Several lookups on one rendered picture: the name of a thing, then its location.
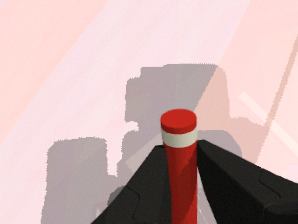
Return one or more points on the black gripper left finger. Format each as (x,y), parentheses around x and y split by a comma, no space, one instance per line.
(146,199)

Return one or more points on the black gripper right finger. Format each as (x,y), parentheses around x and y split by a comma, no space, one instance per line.
(243,193)

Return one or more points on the red peg with white band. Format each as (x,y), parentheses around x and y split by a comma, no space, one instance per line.
(179,137)

